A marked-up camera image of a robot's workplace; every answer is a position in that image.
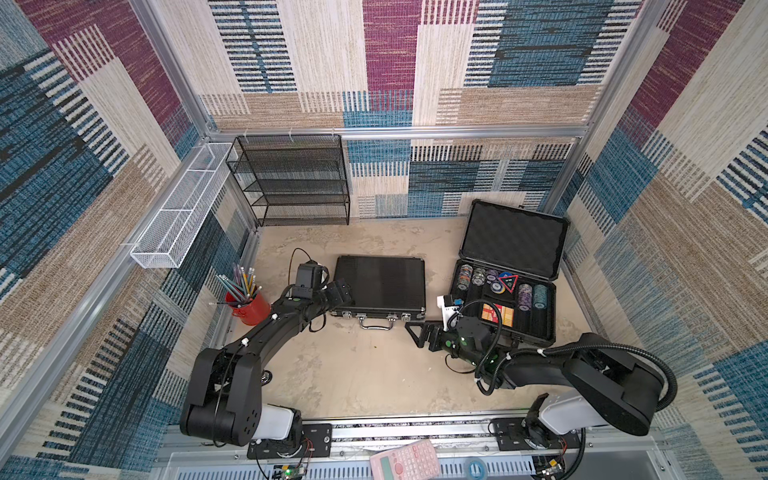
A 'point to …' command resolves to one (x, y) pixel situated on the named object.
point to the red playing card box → (506, 313)
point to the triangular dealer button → (509, 281)
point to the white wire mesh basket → (171, 233)
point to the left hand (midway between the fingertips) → (344, 292)
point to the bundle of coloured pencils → (241, 287)
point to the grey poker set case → (508, 267)
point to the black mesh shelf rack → (292, 180)
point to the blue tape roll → (476, 469)
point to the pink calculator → (416, 461)
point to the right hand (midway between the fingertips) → (418, 327)
